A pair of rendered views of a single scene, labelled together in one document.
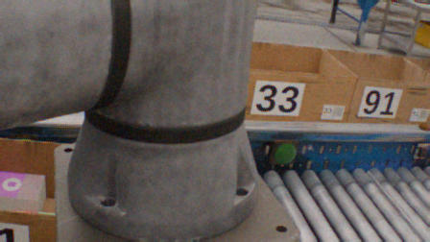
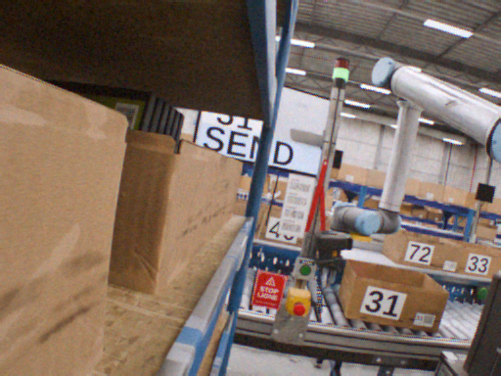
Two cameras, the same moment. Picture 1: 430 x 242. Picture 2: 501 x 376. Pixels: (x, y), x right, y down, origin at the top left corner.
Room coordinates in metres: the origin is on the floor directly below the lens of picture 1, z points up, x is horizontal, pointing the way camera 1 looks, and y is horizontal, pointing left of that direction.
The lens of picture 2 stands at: (-0.50, 0.60, 1.23)
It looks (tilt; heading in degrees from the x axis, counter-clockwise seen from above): 3 degrees down; 19
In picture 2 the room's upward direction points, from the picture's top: 11 degrees clockwise
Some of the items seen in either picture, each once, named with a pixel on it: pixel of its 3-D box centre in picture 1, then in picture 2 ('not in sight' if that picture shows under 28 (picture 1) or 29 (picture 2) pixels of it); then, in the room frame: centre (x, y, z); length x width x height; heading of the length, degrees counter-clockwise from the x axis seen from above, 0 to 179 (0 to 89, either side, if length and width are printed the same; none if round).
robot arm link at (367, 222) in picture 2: not in sight; (363, 220); (0.76, 0.57, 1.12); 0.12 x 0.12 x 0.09; 42
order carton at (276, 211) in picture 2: not in sight; (296, 227); (1.24, 0.91, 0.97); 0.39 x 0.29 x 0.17; 106
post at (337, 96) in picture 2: not in sight; (314, 220); (0.53, 0.73, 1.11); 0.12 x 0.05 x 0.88; 106
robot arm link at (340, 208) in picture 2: not in sight; (342, 216); (0.84, 0.65, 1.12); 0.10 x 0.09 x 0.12; 42
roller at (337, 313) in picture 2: not in sight; (333, 305); (0.86, 0.60, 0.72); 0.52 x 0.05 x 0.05; 16
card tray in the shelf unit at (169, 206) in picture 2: not in sight; (112, 174); (-0.19, 0.91, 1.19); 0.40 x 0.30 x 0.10; 16
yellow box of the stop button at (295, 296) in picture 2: not in sight; (308, 305); (0.49, 0.68, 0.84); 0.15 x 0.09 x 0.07; 106
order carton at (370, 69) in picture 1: (378, 87); not in sight; (1.67, -0.59, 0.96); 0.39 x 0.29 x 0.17; 106
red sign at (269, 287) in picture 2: not in sight; (277, 292); (0.49, 0.79, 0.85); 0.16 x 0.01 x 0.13; 106
